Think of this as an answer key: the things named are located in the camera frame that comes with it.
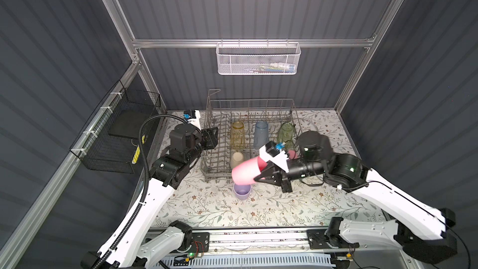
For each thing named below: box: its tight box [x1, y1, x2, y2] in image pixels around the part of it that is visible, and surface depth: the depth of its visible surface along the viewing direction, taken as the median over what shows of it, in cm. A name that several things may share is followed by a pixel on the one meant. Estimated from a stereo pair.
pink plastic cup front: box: [231, 156, 268, 185], surface depth 57 cm
